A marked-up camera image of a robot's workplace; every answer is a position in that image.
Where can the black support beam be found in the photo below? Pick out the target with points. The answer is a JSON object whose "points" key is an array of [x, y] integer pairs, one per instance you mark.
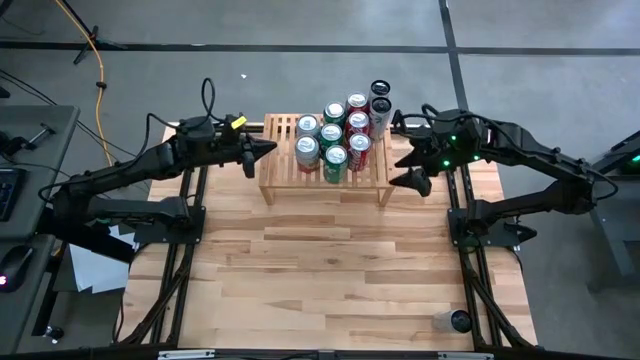
{"points": [[100, 246]]}

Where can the black computer mouse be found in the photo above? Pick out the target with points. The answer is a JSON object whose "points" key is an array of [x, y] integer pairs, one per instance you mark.
{"points": [[17, 265]]}

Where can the dark neighbouring workstation frame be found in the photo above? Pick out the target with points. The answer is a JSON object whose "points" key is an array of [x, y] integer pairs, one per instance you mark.
{"points": [[600, 235]]}

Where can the white paper sheet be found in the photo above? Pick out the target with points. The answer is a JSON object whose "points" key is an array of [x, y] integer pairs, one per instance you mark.
{"points": [[122, 235], [95, 270]]}

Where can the silver soda can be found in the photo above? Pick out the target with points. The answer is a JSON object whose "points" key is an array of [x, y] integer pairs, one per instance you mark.
{"points": [[380, 122]]}

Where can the green Sprite can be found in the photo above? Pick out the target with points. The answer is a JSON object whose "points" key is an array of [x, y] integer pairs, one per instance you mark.
{"points": [[334, 111], [330, 134], [336, 170]]}

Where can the small black knob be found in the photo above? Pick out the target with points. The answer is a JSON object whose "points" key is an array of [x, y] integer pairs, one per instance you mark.
{"points": [[53, 333]]}

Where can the wooden slatted shelf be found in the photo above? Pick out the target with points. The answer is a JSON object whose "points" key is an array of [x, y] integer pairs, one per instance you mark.
{"points": [[290, 185]]}

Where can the black desk clamp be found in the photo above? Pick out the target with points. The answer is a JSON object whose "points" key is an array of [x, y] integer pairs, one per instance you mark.
{"points": [[15, 142]]}

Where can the silver metal bracket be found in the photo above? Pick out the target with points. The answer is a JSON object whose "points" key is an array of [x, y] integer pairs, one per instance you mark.
{"points": [[185, 354], [465, 356]]}

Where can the red Coca-Cola Star Wars can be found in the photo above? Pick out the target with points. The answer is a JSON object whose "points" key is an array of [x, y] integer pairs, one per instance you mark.
{"points": [[359, 157], [358, 121]]}

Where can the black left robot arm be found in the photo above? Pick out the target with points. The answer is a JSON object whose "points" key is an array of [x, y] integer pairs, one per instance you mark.
{"points": [[125, 167]]}

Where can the yellow tape tag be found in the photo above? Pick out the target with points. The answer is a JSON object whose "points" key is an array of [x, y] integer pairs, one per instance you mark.
{"points": [[239, 121]]}

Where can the black keyboard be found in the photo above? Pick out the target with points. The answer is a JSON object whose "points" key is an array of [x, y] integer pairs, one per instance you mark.
{"points": [[7, 195]]}

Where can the grey desk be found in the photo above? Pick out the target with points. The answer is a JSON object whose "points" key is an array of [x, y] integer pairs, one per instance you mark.
{"points": [[45, 150], [30, 310]]}

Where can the black tripod stand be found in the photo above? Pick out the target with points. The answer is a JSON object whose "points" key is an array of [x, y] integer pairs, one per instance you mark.
{"points": [[95, 35]]}

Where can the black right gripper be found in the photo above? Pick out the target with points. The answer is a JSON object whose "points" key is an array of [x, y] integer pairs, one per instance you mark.
{"points": [[447, 145]]}

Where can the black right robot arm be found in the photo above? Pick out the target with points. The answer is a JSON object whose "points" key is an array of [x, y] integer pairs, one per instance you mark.
{"points": [[540, 155]]}

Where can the white and pink soda can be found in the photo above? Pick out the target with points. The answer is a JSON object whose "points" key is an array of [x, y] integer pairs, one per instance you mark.
{"points": [[307, 124], [306, 157]]}

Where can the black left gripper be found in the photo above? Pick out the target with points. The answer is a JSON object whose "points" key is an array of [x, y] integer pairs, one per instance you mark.
{"points": [[230, 147]]}

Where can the white can with black lid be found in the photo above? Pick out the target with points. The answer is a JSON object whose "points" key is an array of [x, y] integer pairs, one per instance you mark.
{"points": [[380, 88], [460, 321]]}

